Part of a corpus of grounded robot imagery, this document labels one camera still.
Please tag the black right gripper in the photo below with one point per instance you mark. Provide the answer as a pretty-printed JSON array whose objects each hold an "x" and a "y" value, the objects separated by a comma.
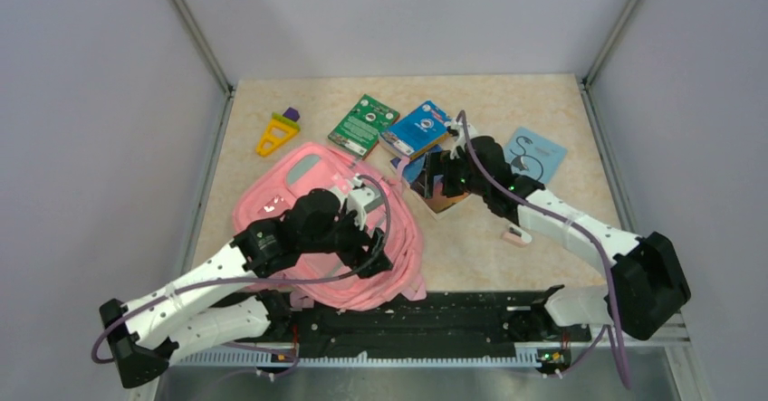
[{"x": 443, "y": 165}]

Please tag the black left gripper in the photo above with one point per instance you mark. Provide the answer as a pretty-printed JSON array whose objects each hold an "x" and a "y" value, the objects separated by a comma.
[{"x": 357, "y": 253}]

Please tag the pink student backpack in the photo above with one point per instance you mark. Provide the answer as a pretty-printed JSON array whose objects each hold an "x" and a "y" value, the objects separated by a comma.
[{"x": 283, "y": 224}]

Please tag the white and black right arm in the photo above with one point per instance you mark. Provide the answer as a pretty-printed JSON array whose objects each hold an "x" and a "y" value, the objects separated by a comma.
[{"x": 645, "y": 283}]

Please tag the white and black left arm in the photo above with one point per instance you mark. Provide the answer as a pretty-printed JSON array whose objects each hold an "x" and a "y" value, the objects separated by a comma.
[{"x": 145, "y": 336}]

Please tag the sunset cover paperback book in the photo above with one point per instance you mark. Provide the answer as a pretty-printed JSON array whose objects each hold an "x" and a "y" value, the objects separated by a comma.
[{"x": 408, "y": 184}]

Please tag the blue paperback book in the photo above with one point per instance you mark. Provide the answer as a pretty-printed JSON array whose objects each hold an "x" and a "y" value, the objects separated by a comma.
[{"x": 414, "y": 134}]

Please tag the green paperback book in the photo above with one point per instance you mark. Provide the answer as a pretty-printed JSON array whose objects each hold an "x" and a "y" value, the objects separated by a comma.
[{"x": 358, "y": 131}]

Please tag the light blue thin booklet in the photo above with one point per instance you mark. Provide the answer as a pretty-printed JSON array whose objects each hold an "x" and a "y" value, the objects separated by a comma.
[{"x": 532, "y": 155}]

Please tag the pink and white eraser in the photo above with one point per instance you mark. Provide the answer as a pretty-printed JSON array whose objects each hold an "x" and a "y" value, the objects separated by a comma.
[{"x": 516, "y": 236}]

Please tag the yellow and purple toy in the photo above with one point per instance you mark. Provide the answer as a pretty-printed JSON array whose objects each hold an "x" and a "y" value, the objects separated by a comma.
[{"x": 281, "y": 128}]

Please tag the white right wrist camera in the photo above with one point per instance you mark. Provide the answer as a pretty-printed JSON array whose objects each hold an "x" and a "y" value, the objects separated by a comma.
[{"x": 461, "y": 133}]

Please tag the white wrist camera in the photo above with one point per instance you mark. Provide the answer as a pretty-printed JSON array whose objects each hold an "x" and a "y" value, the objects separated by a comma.
[
  {"x": 359, "y": 194},
  {"x": 461, "y": 133}
]

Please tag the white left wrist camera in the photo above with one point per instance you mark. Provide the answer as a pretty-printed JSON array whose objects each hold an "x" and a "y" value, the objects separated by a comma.
[{"x": 359, "y": 194}]

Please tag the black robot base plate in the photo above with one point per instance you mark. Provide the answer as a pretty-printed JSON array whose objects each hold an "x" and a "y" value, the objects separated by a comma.
[{"x": 492, "y": 324}]

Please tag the aluminium frame rail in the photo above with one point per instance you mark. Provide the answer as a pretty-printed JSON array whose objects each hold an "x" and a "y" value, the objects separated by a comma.
[{"x": 664, "y": 369}]

